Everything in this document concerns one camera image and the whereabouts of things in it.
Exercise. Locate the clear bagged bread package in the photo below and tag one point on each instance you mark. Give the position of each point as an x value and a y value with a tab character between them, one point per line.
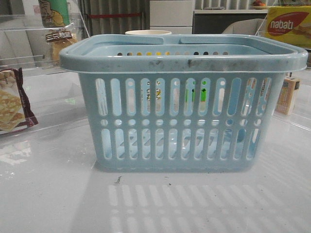
58	39

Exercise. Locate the light blue plastic basket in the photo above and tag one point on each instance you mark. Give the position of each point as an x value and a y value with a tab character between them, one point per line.
180	102

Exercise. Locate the white paper cup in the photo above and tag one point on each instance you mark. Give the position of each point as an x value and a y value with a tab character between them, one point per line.
148	32

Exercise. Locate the white drawer cabinet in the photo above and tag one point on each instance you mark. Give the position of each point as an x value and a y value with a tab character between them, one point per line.
175	16

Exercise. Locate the left clear acrylic shelf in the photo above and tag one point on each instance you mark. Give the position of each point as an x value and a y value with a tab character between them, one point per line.
23	45

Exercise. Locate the small beige carton box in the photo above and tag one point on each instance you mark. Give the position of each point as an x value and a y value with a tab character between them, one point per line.
287	96

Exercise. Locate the brown cracker snack bag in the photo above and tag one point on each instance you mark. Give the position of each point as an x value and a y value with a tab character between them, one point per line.
15	108

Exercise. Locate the green yellow cartoon package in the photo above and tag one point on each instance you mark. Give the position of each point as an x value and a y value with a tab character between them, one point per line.
54	13

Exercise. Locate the yellow nabati wafer box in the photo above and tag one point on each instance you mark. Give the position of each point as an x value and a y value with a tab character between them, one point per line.
290	24

